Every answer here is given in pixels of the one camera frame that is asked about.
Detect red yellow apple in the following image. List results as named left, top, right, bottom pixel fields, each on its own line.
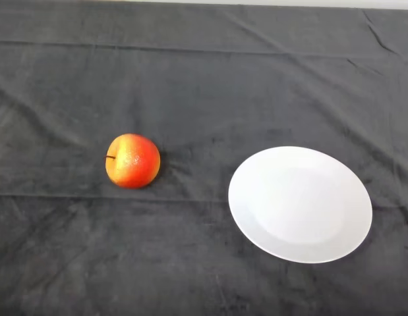
left=104, top=133, right=161, bottom=190

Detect white round plate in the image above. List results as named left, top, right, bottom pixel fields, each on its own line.
left=227, top=145, right=374, bottom=265

